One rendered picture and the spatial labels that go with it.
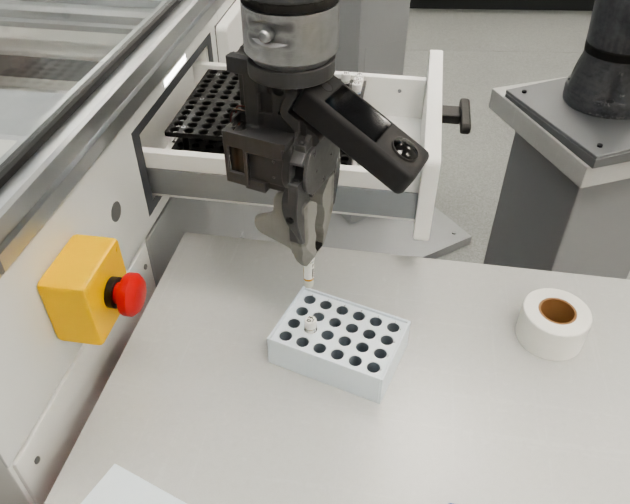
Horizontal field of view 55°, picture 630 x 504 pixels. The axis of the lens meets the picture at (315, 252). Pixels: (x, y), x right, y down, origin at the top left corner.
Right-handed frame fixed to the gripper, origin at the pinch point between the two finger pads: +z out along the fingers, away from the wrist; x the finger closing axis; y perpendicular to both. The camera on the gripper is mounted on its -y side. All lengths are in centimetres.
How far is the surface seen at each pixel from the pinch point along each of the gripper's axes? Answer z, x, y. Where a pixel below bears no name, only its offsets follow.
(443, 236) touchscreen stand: 83, -112, 8
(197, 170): -1.1, -6.1, 17.8
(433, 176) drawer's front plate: -4.4, -11.5, -8.2
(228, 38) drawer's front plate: -4.6, -33.8, 30.2
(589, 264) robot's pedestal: 37, -58, -30
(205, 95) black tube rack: -3.6, -18.3, 24.4
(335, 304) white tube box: 7.0, -0.5, -2.2
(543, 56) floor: 86, -276, 3
